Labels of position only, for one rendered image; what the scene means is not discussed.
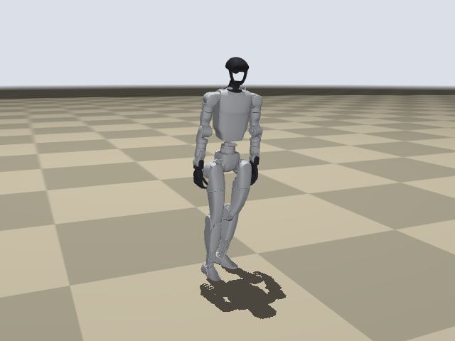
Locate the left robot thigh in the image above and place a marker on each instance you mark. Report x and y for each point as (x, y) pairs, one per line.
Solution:
(240, 189)

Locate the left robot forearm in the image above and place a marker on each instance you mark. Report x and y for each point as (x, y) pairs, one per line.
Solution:
(254, 146)

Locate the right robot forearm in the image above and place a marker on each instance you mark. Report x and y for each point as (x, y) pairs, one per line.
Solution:
(200, 147)

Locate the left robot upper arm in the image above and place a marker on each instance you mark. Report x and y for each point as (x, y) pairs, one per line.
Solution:
(255, 128)

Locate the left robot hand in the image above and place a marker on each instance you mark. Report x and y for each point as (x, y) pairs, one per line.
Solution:
(254, 170)

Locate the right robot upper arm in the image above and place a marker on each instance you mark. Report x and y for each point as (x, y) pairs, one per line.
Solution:
(209, 100)

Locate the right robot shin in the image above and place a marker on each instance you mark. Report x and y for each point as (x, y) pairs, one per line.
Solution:
(212, 240)

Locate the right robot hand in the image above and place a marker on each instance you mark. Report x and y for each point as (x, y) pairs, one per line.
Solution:
(198, 175)

